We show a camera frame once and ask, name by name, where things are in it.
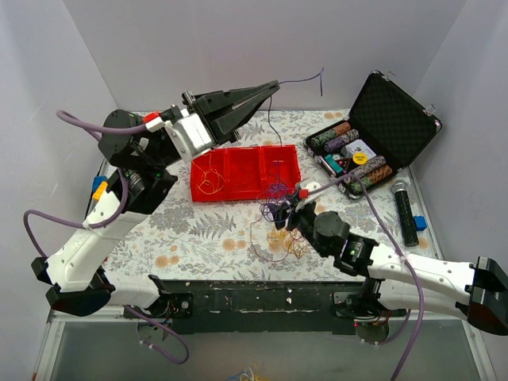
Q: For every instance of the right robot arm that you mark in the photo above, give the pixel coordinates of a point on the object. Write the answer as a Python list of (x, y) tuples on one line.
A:
[(473, 291)]

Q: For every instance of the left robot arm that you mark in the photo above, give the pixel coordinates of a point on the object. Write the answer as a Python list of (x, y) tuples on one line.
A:
[(140, 149)]

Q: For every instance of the red plastic bin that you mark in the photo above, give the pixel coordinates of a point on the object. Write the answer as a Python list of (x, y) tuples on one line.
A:
[(279, 168), (243, 175), (208, 182)]

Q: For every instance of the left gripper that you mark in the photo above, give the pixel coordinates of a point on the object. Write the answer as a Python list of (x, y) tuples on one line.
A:
[(205, 112)]

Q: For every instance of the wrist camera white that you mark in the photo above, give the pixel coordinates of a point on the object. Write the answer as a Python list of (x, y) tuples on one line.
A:
[(186, 131), (304, 196)]

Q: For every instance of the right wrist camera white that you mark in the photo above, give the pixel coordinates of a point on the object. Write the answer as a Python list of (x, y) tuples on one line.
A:
[(304, 196)]

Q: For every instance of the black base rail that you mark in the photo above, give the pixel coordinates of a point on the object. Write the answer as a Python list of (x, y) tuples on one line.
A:
[(197, 306)]

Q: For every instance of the red plastic bin left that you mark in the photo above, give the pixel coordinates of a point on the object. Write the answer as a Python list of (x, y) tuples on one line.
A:
[(208, 182)]

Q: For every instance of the black poker chip case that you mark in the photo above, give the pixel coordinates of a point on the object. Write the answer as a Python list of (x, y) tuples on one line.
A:
[(385, 131)]

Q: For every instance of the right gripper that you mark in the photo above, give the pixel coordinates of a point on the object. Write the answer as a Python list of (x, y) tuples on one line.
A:
[(294, 214)]

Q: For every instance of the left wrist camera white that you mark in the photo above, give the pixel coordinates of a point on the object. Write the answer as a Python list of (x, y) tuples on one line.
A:
[(186, 131)]

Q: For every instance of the red plastic bin right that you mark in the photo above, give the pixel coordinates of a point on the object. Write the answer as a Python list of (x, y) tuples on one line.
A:
[(279, 168)]

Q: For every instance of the yellow toy brick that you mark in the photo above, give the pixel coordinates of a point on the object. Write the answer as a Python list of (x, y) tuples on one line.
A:
[(99, 191)]

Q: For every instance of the blue toy brick left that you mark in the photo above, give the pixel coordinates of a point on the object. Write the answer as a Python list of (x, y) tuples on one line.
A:
[(97, 181)]

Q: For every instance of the blue toy block right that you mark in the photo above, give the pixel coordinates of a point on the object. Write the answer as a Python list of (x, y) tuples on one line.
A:
[(420, 223)]

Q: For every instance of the red plastic bin middle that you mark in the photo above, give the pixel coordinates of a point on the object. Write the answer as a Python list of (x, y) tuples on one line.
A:
[(243, 175)]

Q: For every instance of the black microphone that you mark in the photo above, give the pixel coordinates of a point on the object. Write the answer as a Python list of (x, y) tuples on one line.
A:
[(406, 218)]

